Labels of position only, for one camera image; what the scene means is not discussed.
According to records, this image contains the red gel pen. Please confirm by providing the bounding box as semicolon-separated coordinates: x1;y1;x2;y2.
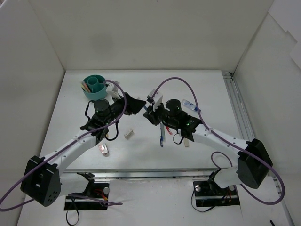
166;127;173;135

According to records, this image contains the dark blue gel pen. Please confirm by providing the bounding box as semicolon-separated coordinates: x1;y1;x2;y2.
159;123;164;147

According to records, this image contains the eraser block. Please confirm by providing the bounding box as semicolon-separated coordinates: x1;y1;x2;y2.
124;128;134;140

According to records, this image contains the orange pencil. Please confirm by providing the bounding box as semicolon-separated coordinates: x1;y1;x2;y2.
81;81;87;92

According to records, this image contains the grey-blue pen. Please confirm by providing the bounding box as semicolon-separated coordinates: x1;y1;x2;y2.
83;81;91;93

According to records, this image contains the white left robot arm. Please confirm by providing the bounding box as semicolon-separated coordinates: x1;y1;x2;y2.
20;93;146;207

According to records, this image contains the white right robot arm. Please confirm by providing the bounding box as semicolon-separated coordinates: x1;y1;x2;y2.
144;99;272;194

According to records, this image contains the clear blue-capped spray bottle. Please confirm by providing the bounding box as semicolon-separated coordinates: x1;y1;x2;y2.
181;99;200;112

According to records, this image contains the teal round divided container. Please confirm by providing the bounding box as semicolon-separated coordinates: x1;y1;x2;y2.
82;74;107;101

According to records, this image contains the long white eraser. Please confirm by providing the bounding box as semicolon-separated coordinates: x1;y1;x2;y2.
183;138;190;148

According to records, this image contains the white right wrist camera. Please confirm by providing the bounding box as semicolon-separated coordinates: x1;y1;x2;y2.
147;89;163;112

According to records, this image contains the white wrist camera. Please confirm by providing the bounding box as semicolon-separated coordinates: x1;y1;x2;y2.
147;89;163;112
106;81;121;99

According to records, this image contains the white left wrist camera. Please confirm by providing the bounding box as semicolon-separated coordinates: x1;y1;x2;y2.
106;81;121;99

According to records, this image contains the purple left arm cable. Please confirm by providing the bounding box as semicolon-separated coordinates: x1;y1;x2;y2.
0;80;129;210

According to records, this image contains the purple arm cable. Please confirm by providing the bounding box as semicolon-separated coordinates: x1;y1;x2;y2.
0;80;129;210
152;77;285;205

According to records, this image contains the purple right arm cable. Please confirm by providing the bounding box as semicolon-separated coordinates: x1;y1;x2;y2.
152;77;285;205

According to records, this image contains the aluminium front rail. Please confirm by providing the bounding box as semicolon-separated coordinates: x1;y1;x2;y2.
62;168;217;180

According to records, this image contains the aluminium rail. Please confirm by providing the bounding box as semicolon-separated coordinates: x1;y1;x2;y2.
222;70;283;196
62;168;217;180

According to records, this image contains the aluminium right side rail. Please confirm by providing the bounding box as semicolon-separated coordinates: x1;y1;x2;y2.
222;70;283;196

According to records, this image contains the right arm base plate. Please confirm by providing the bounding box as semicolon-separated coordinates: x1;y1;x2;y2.
190;179;240;212

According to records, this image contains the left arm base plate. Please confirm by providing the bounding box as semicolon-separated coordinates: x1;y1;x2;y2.
63;181;110;211

